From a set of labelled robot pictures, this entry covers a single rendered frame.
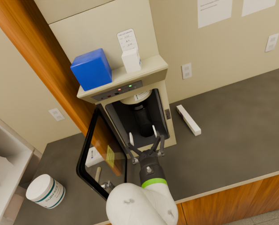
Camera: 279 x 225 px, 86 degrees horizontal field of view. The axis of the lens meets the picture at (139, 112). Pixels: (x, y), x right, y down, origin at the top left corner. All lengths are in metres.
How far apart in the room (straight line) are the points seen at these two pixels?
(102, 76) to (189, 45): 0.77
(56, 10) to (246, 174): 0.98
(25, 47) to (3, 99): 0.88
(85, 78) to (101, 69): 0.06
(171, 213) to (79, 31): 0.63
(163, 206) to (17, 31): 0.61
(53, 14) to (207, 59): 0.98
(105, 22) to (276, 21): 1.18
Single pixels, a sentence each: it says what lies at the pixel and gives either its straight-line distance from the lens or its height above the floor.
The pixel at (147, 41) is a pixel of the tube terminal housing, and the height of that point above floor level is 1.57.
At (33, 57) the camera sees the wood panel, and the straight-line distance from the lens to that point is 0.55.
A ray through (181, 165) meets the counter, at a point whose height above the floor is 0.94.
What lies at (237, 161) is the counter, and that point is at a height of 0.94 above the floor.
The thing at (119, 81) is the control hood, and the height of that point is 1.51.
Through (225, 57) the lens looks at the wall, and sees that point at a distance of 1.33.
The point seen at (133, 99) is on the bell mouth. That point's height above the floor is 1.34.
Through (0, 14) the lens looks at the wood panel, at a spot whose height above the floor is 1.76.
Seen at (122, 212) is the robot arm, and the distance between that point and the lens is 0.40.
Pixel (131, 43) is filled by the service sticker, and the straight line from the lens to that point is 0.59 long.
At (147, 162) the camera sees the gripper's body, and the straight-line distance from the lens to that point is 0.60.
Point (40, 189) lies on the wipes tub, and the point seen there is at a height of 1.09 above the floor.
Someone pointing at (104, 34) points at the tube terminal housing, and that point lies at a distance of 0.58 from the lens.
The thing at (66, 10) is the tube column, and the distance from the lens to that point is 0.59.
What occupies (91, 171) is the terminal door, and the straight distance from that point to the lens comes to 0.55.
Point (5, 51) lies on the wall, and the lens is 1.20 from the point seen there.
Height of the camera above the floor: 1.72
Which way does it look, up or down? 38 degrees down
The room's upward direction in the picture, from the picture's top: 20 degrees counter-clockwise
